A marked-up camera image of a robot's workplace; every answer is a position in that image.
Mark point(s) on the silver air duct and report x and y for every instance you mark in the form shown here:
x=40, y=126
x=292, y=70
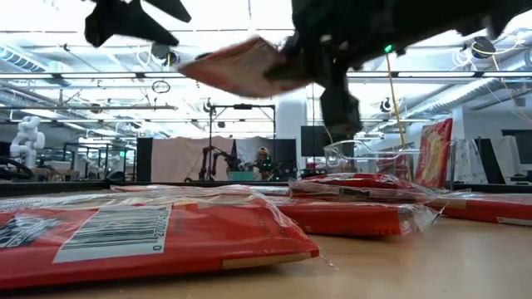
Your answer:
x=457, y=95

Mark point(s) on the red Orville popcorn bag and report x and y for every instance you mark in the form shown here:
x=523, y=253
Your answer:
x=241, y=66
x=490, y=207
x=353, y=179
x=187, y=236
x=341, y=218
x=434, y=153
x=187, y=189

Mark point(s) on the person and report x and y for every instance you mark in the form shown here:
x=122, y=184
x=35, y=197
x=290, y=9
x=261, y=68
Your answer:
x=262, y=160

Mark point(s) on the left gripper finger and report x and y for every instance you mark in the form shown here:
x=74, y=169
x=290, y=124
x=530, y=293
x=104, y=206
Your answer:
x=120, y=23
x=170, y=8

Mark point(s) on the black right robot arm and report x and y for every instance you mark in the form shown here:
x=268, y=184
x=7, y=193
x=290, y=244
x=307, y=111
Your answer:
x=440, y=16

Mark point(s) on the beige curtain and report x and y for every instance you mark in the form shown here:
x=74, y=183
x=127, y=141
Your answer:
x=174, y=160

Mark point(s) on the clear plastic basket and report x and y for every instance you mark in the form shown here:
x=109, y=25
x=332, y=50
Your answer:
x=345, y=153

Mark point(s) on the black camera stand frame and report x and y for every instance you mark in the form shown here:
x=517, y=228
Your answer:
x=242, y=106

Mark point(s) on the brown background robot arm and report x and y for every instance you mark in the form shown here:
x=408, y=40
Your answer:
x=206, y=164

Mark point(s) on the teal box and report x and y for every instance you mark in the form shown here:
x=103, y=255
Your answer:
x=240, y=176

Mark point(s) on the white patterned cloth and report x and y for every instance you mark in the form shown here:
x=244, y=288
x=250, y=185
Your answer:
x=469, y=160

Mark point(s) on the black upright panel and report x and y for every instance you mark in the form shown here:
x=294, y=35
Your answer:
x=144, y=155

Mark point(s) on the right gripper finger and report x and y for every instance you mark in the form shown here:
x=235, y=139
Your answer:
x=299, y=71
x=293, y=46

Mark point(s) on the black monitor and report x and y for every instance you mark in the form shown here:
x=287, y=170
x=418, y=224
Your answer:
x=311, y=141

